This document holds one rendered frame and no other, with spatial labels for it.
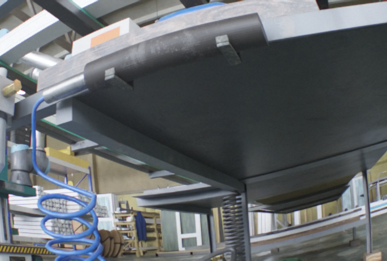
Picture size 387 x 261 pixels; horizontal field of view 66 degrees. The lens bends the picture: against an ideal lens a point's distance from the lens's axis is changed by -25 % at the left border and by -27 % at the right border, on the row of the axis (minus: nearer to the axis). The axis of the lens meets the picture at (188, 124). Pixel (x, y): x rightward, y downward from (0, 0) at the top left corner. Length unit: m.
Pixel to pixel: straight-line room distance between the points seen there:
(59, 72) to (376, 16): 0.44
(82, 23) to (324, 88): 0.51
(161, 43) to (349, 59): 0.24
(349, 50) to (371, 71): 0.10
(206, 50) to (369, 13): 0.21
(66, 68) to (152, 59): 0.18
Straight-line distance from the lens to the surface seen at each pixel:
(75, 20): 0.78
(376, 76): 0.56
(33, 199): 5.92
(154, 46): 0.38
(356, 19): 0.41
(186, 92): 0.49
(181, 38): 0.37
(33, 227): 6.20
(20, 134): 6.24
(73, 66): 0.52
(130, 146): 0.59
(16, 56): 1.00
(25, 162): 2.27
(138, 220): 9.20
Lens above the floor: 0.37
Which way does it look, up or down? 18 degrees up
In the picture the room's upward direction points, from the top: 6 degrees counter-clockwise
